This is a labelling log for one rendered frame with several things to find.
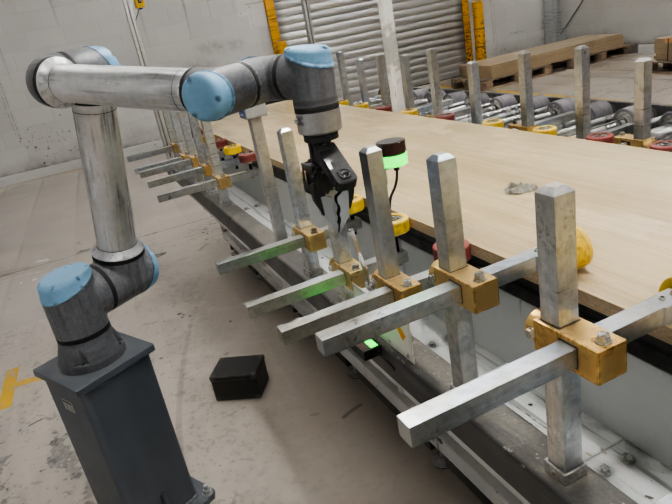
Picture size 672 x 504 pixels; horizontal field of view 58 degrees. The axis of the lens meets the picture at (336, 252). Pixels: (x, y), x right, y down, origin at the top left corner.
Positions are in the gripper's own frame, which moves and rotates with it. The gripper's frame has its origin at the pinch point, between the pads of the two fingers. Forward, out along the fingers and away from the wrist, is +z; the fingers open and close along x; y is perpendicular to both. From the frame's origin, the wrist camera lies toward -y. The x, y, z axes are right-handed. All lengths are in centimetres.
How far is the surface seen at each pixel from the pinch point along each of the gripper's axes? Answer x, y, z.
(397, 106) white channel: -101, 152, 5
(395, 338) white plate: -6.0, -8.0, 25.4
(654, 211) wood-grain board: -62, -26, 7
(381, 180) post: -8.0, -6.5, -9.6
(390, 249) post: -8.1, -6.6, 5.4
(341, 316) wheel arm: 6.5, -10.5, 14.5
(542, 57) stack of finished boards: -579, 583, 59
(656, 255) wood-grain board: -45, -40, 7
